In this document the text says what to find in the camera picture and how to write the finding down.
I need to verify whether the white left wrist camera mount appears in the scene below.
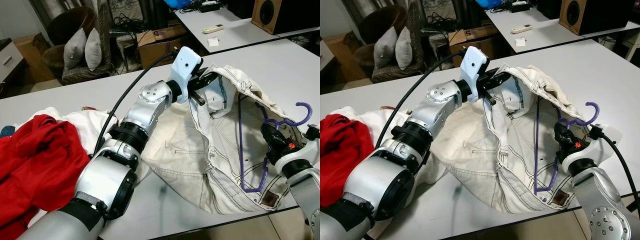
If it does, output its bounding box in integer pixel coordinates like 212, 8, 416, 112
460, 46, 490, 103
169, 46, 203, 103

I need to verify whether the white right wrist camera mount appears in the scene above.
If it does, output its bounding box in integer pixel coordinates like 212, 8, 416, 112
570, 124, 618, 173
276, 139, 321, 173

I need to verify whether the plain red garment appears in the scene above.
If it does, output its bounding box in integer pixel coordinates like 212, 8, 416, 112
320, 114, 377, 208
0, 114, 92, 240

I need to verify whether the black power strip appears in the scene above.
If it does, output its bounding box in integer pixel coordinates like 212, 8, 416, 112
507, 0, 538, 13
199, 0, 228, 13

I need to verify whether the white t-shirt with print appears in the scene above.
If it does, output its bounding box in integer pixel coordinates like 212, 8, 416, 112
12, 106, 151, 183
327, 106, 426, 151

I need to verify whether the brown cardboard box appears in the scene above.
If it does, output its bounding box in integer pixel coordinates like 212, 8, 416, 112
447, 25, 501, 63
136, 25, 191, 68

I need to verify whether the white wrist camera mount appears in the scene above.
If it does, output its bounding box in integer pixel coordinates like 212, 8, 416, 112
460, 46, 490, 103
570, 124, 618, 173
276, 139, 321, 173
169, 46, 203, 103

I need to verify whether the purple plastic hanger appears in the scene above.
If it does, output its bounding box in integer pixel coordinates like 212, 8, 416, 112
532, 95, 601, 195
237, 95, 313, 193

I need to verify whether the dark brown wicker chair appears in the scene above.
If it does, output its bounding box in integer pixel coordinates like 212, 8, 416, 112
42, 6, 113, 86
357, 4, 423, 83

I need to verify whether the white drawer unit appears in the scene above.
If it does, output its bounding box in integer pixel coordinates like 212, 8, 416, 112
0, 37, 25, 86

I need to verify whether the large white table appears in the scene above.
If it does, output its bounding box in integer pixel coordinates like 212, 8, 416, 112
0, 37, 321, 240
320, 39, 640, 240

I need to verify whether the wooden speaker with black cone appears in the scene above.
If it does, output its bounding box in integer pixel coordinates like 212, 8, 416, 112
559, 0, 640, 36
250, 0, 321, 36

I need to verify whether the grey cushion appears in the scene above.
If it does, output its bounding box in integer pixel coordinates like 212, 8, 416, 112
395, 26, 413, 70
373, 26, 401, 70
62, 27, 88, 71
84, 27, 103, 71

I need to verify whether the white table with devices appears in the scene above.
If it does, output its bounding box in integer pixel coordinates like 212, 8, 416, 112
485, 5, 640, 53
172, 5, 321, 53

